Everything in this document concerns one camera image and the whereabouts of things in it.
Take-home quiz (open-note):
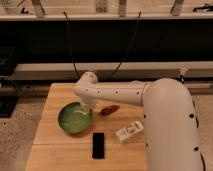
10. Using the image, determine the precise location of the green ceramic bowl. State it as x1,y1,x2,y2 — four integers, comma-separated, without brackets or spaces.
58,102,92,134

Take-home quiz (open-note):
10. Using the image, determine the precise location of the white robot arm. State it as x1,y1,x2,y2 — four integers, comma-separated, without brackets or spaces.
74,72,206,171

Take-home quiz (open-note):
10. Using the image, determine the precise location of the black smartphone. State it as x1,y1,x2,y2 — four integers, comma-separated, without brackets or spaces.
92,133,105,159

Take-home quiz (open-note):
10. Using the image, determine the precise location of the white plastic bottle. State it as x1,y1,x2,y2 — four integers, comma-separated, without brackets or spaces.
116,121,144,143

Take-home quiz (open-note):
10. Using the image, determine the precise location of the black cable left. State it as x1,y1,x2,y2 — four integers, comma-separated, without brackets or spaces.
62,11,82,81

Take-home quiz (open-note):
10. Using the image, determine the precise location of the black cable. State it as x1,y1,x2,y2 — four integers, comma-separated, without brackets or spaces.
62,11,82,81
105,10,142,81

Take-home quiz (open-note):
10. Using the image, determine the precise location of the black cable right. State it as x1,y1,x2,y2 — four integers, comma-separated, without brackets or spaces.
105,10,142,81

